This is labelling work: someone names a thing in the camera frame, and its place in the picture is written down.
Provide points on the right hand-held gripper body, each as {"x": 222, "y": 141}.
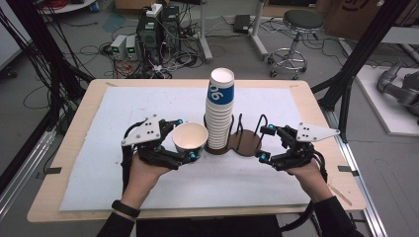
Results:
{"x": 313, "y": 132}

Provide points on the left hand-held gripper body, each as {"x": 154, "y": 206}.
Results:
{"x": 145, "y": 131}

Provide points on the single white paper cup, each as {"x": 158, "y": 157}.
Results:
{"x": 189, "y": 136}

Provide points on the brown wooden cup rack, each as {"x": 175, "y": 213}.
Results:
{"x": 245, "y": 143}

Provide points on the stack of paper cups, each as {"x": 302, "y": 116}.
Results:
{"x": 219, "y": 112}

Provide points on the person's right hand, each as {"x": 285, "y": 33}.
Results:
{"x": 311, "y": 182}

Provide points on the person's left hand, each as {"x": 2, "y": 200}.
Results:
{"x": 141, "y": 184}

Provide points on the white table mat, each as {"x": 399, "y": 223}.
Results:
{"x": 115, "y": 105}

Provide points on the black tape strip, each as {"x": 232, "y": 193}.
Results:
{"x": 52, "y": 170}
{"x": 347, "y": 169}

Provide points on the white platform board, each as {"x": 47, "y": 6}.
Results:
{"x": 375, "y": 105}

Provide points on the black wristband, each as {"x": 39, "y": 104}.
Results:
{"x": 125, "y": 208}

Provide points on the grey bench power supply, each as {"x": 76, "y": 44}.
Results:
{"x": 131, "y": 46}
{"x": 118, "y": 46}

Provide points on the black computer tower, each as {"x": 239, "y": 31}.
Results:
{"x": 171, "y": 26}
{"x": 149, "y": 38}

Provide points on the grey desk leg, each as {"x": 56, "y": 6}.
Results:
{"x": 204, "y": 33}
{"x": 258, "y": 33}

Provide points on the black box on floor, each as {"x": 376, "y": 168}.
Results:
{"x": 241, "y": 23}

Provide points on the black round stool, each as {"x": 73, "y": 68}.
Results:
{"x": 302, "y": 20}

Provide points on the white power strip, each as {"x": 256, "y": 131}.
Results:
{"x": 154, "y": 10}

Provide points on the brown cardboard box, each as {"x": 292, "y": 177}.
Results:
{"x": 355, "y": 16}

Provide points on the round white table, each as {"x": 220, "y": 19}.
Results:
{"x": 69, "y": 6}

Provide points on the aluminium rail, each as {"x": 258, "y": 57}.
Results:
{"x": 23, "y": 174}
{"x": 365, "y": 187}

